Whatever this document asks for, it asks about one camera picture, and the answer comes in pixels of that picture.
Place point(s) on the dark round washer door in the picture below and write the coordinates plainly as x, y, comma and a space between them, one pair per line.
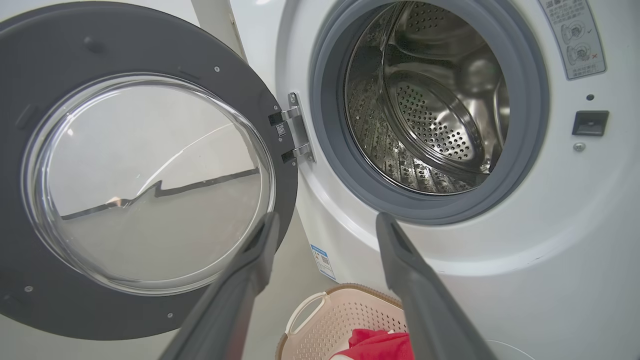
30, 150

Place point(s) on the grey warning sticker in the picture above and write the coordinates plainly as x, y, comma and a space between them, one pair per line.
575, 40

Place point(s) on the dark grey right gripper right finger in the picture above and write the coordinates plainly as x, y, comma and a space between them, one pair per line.
430, 315

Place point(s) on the blue white energy label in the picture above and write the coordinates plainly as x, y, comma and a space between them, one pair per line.
323, 262

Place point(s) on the red garment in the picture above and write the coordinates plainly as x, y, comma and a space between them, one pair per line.
380, 347

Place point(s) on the cream perforated laundry basket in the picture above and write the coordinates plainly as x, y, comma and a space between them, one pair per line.
340, 320

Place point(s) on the perforated steel washer drum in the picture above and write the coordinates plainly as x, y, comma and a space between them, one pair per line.
430, 115

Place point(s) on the grey rubber door gasket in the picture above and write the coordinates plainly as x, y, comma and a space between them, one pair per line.
330, 125

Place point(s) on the small silver screw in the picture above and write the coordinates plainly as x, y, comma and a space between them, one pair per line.
579, 146

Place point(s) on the white front-load washing machine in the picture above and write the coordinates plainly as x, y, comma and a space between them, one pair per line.
550, 250

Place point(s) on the silver metal door hinge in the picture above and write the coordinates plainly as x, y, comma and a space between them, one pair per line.
300, 125

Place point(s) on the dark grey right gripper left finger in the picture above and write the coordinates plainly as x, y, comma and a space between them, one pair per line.
225, 310

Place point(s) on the black door latch socket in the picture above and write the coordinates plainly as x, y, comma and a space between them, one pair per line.
590, 123

